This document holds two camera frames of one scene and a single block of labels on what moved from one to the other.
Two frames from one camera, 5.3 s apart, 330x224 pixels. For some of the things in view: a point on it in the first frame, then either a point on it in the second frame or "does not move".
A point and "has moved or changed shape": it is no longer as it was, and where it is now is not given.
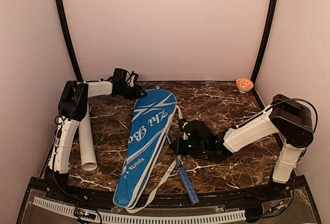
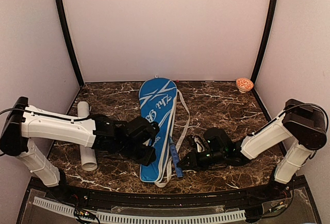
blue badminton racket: [193, 195] has moved or changed shape
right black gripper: [178, 150] -> [194, 162]
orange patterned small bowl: [244, 84] does not move
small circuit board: [84, 213] does not move
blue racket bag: [153, 110] has moved or changed shape
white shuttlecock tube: [88, 150] does not move
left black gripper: [137, 94] -> [146, 160]
